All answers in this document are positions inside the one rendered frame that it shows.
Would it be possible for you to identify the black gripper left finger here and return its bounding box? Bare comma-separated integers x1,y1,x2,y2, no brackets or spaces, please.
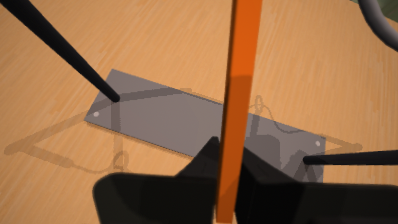
92,136,220,224

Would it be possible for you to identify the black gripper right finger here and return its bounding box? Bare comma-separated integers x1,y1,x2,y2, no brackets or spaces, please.
234,147,398,224

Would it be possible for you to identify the orange bar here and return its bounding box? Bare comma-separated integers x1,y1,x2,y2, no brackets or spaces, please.
215,0,262,224

